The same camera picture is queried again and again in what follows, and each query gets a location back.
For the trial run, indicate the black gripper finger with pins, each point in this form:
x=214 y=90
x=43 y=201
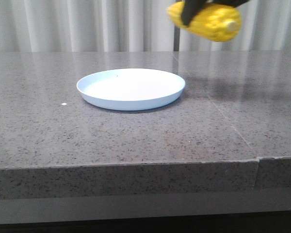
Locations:
x=191 y=8

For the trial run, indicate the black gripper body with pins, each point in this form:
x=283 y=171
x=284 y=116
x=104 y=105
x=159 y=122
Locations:
x=232 y=3

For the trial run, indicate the yellow corn cob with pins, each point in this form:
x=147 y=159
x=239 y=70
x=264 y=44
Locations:
x=216 y=22

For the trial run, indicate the light blue round plate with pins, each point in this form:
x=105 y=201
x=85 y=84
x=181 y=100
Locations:
x=131 y=89

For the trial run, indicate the white curtain right panel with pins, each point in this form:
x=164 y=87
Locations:
x=266 y=25

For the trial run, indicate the white curtain panel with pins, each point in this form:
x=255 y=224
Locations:
x=266 y=25
x=86 y=25

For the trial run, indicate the white curtain left panel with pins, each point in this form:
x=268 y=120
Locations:
x=86 y=25

